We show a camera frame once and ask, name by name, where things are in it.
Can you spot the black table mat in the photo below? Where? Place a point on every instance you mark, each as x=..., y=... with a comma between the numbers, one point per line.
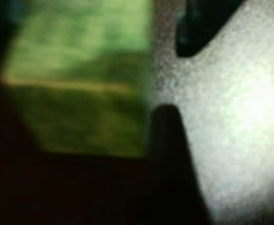
x=233, y=117

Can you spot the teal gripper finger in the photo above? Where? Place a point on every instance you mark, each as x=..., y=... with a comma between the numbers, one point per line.
x=172, y=164
x=198, y=28

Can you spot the green square block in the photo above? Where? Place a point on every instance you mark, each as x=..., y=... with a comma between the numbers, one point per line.
x=69, y=58

